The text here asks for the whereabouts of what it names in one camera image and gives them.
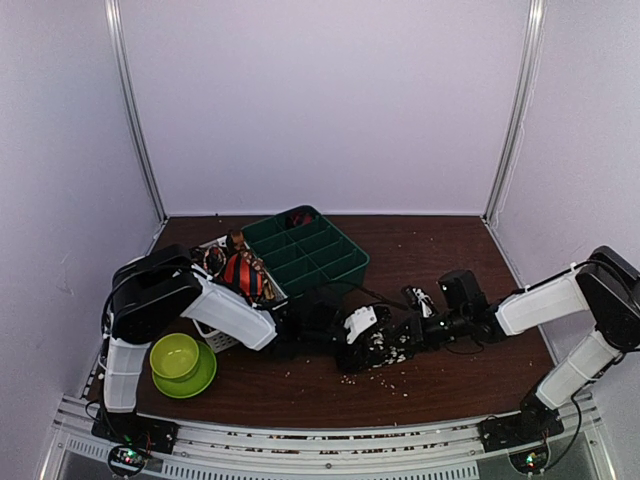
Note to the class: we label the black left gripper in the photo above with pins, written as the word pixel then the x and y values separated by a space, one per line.
pixel 353 361

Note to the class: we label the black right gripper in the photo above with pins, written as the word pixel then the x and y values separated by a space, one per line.
pixel 418 338

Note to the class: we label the black white floral tie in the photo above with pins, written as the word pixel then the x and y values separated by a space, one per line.
pixel 384 349

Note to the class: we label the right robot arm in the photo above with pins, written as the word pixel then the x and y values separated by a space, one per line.
pixel 605 285

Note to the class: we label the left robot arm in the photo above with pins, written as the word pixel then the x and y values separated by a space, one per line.
pixel 147 295

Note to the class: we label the green divided organizer tray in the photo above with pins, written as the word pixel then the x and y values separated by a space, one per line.
pixel 311 256

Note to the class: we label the orange navy striped tie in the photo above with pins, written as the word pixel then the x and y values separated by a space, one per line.
pixel 246 272

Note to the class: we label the red blue rolled tie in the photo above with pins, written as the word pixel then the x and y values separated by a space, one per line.
pixel 298 219

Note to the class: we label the green plate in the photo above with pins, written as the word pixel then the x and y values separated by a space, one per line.
pixel 205 373

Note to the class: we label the white plastic basket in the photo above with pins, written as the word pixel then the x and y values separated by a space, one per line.
pixel 220 340

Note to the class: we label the green bowl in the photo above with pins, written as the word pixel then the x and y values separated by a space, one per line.
pixel 174 357

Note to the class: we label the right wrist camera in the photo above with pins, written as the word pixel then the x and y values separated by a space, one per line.
pixel 419 301

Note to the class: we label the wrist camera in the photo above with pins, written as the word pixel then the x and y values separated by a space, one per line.
pixel 365 322
pixel 419 301

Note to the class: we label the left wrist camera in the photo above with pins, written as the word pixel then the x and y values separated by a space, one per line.
pixel 365 322

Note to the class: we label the aluminium front rail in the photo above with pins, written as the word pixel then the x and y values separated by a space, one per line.
pixel 441 450

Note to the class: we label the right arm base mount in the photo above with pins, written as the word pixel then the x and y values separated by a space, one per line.
pixel 498 433

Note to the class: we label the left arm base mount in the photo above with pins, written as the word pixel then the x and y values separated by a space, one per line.
pixel 142 432

